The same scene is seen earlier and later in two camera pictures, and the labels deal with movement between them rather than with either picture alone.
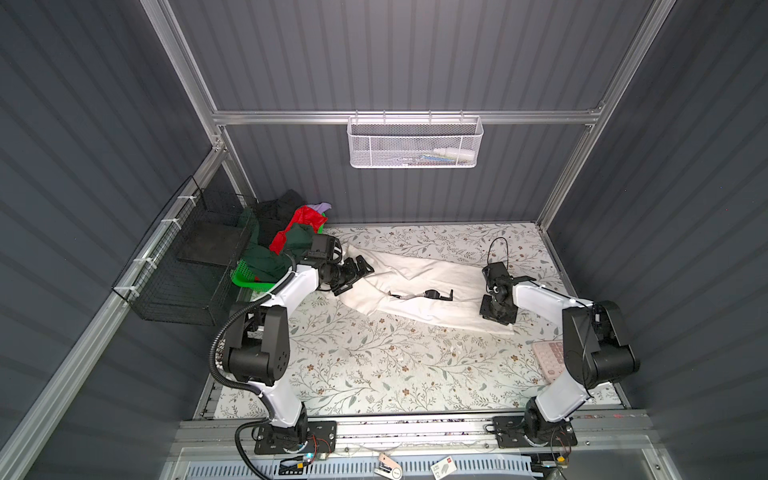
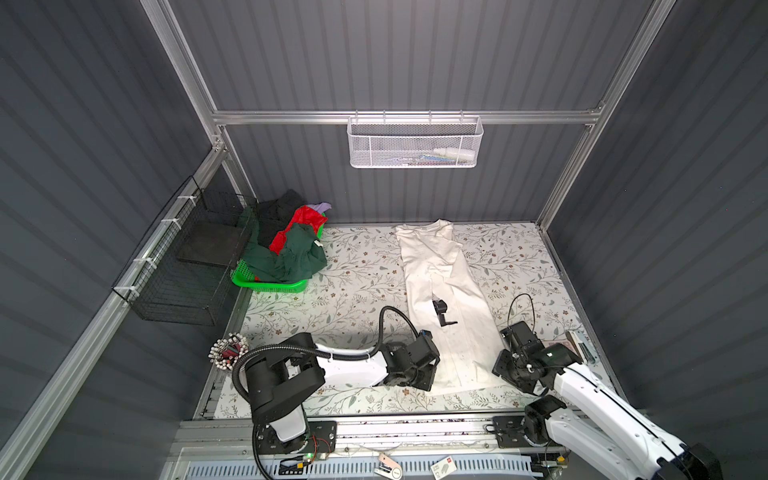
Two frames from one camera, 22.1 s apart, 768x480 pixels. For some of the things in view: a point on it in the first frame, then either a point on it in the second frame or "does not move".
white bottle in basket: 466,155 does not move
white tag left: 388,467 does not move
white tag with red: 443,468 does not move
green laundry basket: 241,276 does not move
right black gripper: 484,310 -> 499,367
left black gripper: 352,274 -> 428,383
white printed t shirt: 438,289 -> 436,269
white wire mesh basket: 414,141 does not move
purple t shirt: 320,207 does not move
